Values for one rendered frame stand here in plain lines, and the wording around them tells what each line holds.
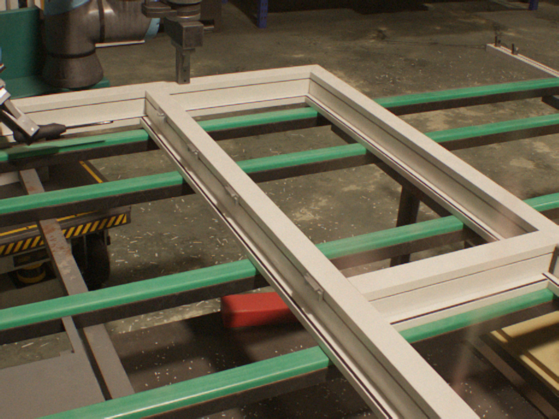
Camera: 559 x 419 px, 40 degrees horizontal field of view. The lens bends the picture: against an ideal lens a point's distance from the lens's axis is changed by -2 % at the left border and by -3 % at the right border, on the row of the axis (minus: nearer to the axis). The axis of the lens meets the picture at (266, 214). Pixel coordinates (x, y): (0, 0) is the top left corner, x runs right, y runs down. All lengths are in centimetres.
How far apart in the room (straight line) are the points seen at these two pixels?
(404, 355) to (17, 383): 50
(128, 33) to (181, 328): 112
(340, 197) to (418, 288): 219
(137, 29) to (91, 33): 14
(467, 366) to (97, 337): 73
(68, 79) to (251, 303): 109
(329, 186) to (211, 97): 165
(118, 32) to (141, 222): 95
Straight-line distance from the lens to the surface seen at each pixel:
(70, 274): 131
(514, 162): 392
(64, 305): 118
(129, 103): 176
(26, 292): 254
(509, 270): 126
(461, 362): 156
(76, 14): 236
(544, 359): 155
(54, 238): 142
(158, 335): 155
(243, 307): 155
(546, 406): 198
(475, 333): 123
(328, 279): 111
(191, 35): 170
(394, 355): 99
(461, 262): 120
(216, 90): 182
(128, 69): 474
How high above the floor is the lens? 155
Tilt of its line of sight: 30 degrees down
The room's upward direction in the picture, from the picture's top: 3 degrees clockwise
